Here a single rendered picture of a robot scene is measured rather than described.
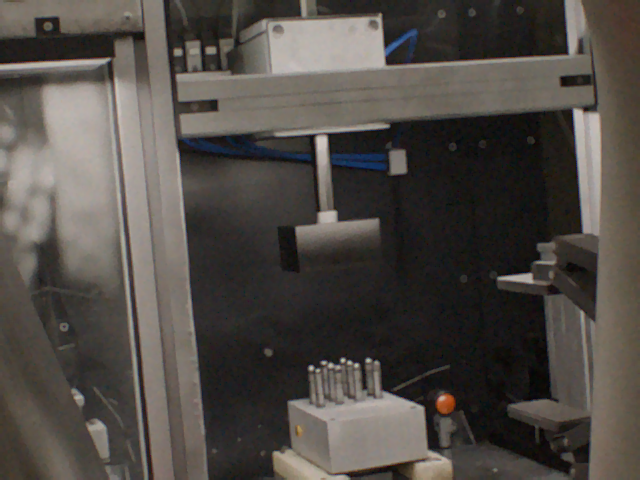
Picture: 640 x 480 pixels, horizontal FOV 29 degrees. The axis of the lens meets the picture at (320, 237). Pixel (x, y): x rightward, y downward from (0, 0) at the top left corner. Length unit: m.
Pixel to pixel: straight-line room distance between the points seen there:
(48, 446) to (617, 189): 0.13
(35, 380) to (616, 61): 0.13
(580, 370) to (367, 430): 0.27
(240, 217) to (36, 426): 1.20
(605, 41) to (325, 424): 0.91
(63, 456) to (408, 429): 0.94
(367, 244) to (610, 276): 0.91
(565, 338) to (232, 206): 0.40
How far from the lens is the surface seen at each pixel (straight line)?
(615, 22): 0.24
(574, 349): 1.31
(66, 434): 0.24
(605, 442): 0.32
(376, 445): 1.16
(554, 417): 0.81
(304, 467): 1.20
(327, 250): 1.19
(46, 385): 0.24
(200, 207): 1.41
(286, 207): 1.44
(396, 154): 1.46
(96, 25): 0.95
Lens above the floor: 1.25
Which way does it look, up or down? 3 degrees down
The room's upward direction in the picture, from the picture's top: 5 degrees counter-clockwise
